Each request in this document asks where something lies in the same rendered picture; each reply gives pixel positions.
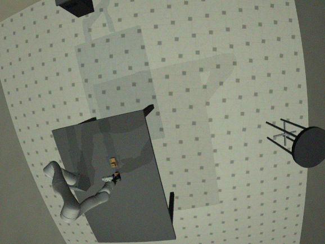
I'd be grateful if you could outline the tan rectangular tray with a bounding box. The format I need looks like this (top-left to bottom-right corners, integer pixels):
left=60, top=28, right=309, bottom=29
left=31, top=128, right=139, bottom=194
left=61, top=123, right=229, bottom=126
left=110, top=157, right=117, bottom=166

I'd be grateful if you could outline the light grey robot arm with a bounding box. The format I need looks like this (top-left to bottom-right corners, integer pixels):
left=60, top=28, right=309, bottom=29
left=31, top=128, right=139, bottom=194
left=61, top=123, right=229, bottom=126
left=43, top=161, right=115, bottom=223

